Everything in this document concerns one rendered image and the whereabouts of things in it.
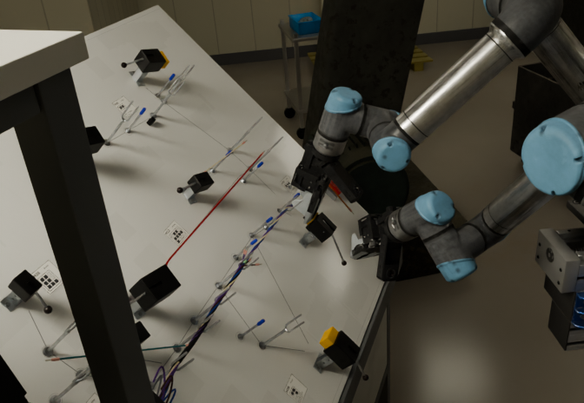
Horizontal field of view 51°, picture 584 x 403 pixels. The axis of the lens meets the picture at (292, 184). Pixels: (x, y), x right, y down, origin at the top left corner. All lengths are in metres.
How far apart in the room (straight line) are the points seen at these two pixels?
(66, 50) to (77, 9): 4.24
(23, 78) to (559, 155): 0.81
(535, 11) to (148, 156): 0.88
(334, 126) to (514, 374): 1.68
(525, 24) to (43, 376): 1.05
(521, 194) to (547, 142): 0.28
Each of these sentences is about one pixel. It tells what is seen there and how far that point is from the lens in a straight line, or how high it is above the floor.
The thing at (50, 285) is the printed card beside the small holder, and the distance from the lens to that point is 1.19.
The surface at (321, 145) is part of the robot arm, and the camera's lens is 1.43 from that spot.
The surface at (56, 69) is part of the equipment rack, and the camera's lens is 0.45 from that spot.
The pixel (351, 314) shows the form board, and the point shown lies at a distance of 1.60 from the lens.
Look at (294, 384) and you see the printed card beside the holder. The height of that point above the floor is 0.95.
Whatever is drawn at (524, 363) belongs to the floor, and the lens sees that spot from 2.85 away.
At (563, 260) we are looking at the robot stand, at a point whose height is 1.11.
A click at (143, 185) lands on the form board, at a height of 1.33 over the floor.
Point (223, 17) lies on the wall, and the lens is 6.74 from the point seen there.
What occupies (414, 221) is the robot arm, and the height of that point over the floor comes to 1.24.
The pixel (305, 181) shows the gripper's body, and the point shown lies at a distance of 1.49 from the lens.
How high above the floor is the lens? 1.95
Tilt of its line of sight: 28 degrees down
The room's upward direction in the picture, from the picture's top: 5 degrees counter-clockwise
